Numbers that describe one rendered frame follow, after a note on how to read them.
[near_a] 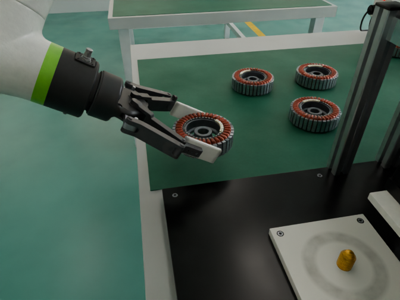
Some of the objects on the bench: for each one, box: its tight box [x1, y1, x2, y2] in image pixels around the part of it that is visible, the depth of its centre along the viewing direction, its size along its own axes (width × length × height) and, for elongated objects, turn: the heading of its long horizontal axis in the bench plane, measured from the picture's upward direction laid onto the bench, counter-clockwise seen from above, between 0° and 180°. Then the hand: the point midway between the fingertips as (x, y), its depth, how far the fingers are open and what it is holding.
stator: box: [295, 63, 338, 90], centre depth 91 cm, size 11×11×4 cm
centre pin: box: [336, 249, 357, 271], centre depth 42 cm, size 2×2×3 cm
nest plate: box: [268, 214, 400, 300], centre depth 43 cm, size 15×15×1 cm
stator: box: [232, 67, 274, 96], centre depth 89 cm, size 11×11×4 cm
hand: (201, 133), depth 60 cm, fingers closed on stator, 11 cm apart
